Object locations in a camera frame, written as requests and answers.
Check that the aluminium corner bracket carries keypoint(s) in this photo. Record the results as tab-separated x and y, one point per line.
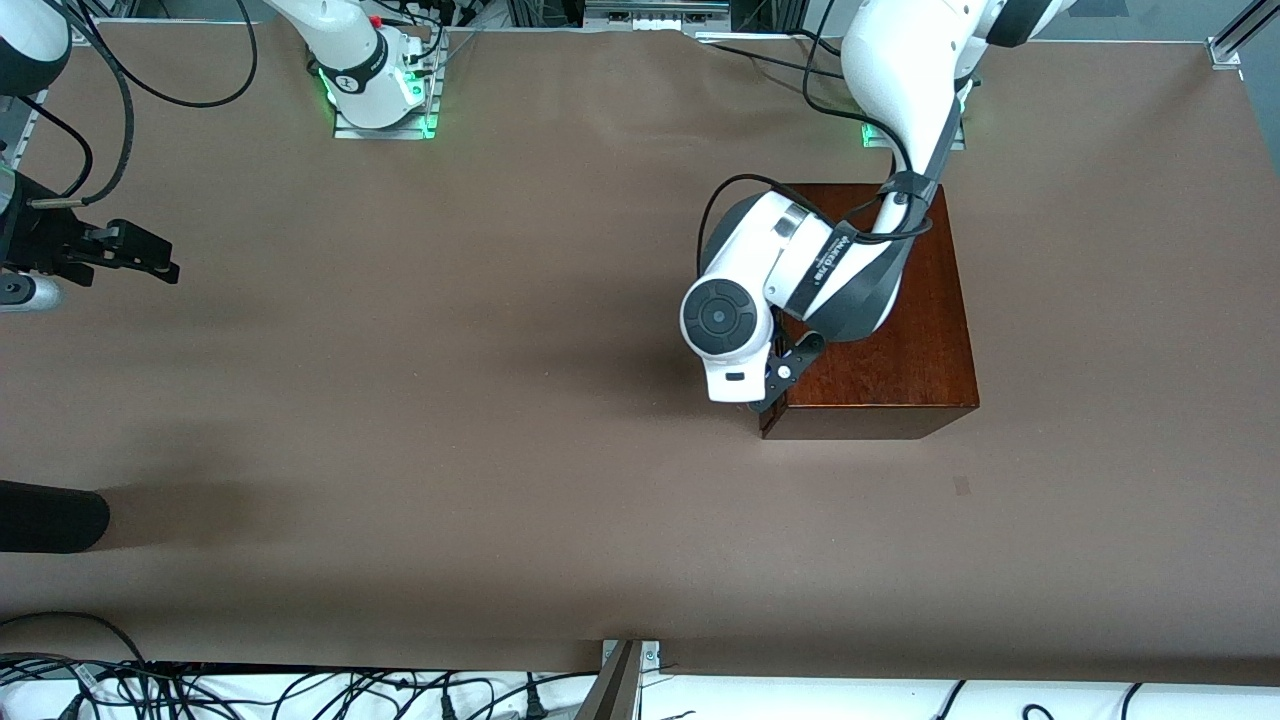
85	25
1225	52

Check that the black rounded object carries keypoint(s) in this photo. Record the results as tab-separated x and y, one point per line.
50	517

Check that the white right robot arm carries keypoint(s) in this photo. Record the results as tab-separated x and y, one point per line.
360	70

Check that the aluminium frame rail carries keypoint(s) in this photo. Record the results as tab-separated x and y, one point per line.
20	130

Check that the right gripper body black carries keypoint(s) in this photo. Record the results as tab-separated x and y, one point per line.
33	243

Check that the dark brown wooden cabinet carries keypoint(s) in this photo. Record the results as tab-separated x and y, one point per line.
900	380

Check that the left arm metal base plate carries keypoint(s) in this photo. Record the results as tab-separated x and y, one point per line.
955	140

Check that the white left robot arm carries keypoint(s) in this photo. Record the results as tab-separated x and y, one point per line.
900	70

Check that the aluminium bracket plate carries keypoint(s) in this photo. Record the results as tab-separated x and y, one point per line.
650	655

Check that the grey metal post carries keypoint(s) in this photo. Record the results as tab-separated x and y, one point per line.
612	695

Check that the brown paper table cover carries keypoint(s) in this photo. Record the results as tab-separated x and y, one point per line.
500	500

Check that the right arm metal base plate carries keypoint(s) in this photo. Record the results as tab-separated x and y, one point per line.
385	132

